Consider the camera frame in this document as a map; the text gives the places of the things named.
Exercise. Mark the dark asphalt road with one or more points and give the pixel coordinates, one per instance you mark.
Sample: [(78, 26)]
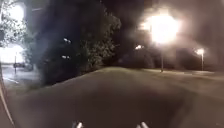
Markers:
[(123, 100)]

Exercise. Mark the dark leafy tree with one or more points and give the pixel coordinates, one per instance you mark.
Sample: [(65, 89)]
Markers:
[(66, 40)]

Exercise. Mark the street lamp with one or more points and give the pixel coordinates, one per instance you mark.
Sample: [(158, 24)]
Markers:
[(163, 29), (200, 52)]

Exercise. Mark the robot's own part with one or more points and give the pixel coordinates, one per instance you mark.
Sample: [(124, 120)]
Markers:
[(142, 125), (78, 125)]

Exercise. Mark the grey asphalt parking lot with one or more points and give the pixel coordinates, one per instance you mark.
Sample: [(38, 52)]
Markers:
[(20, 77)]

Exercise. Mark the pole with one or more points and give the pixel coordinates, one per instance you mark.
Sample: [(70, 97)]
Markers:
[(15, 65)]

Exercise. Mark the white building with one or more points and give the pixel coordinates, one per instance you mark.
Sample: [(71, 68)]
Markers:
[(10, 55)]

